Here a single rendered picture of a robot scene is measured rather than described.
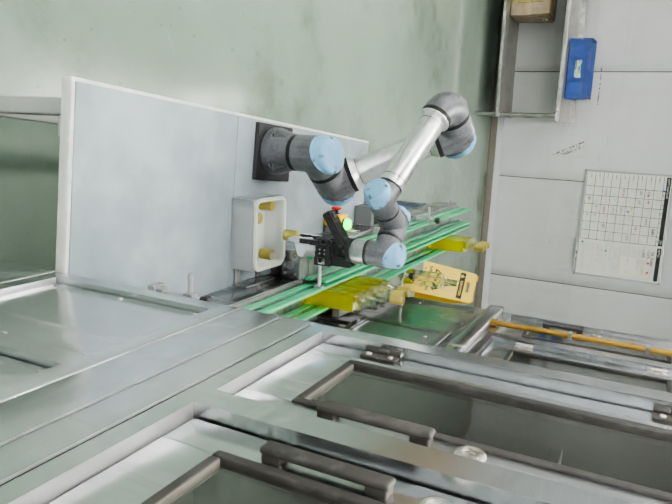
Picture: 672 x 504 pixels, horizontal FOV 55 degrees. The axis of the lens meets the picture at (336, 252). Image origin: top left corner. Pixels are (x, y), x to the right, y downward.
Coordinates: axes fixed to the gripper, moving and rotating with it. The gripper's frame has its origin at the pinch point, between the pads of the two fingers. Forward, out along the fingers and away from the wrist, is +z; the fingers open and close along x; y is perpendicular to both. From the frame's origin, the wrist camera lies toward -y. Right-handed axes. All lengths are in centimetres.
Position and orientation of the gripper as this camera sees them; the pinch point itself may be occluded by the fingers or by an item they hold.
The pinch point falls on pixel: (295, 235)
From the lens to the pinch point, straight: 199.2
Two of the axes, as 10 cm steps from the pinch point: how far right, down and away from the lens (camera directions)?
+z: -8.9, -1.2, 4.4
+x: 4.5, -1.9, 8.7
